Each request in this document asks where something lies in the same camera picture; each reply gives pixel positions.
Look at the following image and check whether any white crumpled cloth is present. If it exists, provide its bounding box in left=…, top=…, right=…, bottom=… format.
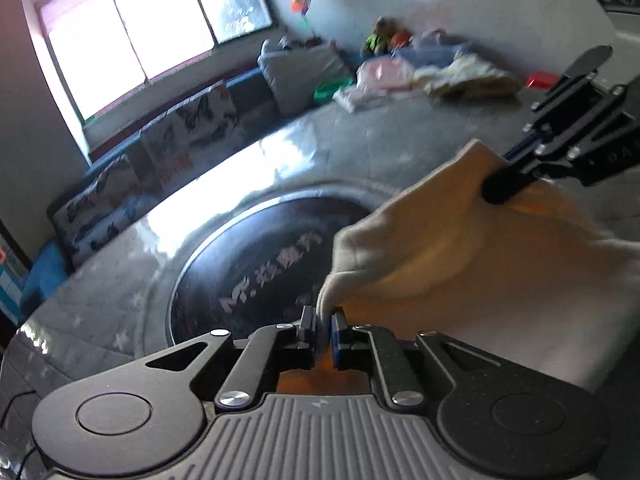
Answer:
left=332, top=85, right=397, bottom=113

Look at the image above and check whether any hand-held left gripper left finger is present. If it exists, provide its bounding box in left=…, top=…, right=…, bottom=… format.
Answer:
left=145, top=305, right=323, bottom=412

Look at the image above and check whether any round inset hotplate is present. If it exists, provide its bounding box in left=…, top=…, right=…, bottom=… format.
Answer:
left=142, top=182, right=401, bottom=359

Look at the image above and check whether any grey pillow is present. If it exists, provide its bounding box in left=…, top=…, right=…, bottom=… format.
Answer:
left=257, top=39, right=352, bottom=117

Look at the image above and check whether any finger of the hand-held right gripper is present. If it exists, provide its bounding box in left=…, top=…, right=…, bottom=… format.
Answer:
left=481, top=134, right=582, bottom=206
left=524, top=45, right=627, bottom=142

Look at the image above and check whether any pink plastic bag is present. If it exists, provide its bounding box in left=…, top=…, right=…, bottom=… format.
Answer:
left=356, top=56, right=417, bottom=92

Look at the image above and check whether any black cable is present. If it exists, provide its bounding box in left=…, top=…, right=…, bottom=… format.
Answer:
left=0, top=389, right=43, bottom=480

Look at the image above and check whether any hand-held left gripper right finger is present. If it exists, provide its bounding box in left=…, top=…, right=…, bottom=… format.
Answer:
left=328, top=310, right=502, bottom=407

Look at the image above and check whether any colourful pinwheel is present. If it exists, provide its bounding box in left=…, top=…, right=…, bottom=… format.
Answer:
left=289, top=0, right=322, bottom=37

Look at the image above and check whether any pile of clothes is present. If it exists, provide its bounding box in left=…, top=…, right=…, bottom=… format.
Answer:
left=424, top=54, right=522, bottom=99

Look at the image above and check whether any cream white garment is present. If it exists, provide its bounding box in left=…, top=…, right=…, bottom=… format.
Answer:
left=317, top=139, right=640, bottom=394

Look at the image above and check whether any teddy bear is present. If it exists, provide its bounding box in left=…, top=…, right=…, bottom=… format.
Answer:
left=361, top=17, right=397, bottom=57

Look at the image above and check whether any large butterfly print cushion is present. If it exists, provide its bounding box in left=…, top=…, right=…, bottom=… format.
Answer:
left=139, top=84, right=242, bottom=192

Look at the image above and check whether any green plastic bag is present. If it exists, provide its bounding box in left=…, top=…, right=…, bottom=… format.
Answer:
left=314, top=77, right=354, bottom=102

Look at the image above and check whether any small butterfly print cushion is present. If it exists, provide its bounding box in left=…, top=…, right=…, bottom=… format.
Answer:
left=47, top=154, right=146, bottom=268

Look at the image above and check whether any window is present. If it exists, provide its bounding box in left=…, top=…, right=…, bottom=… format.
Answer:
left=19, top=0, right=275, bottom=126

